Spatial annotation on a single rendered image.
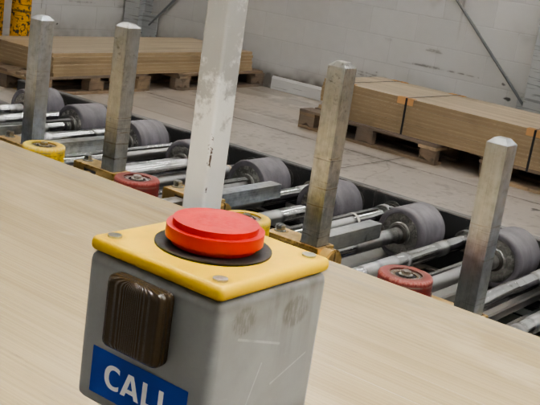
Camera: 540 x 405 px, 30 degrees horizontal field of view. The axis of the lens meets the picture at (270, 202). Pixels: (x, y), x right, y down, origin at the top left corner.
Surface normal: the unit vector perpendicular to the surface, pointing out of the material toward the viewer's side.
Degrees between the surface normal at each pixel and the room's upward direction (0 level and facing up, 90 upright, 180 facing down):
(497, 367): 0
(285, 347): 90
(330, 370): 0
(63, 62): 90
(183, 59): 90
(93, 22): 90
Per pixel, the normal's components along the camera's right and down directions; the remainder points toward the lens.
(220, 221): 0.14, -0.96
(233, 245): 0.39, 0.29
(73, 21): 0.78, 0.26
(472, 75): -0.61, 0.11
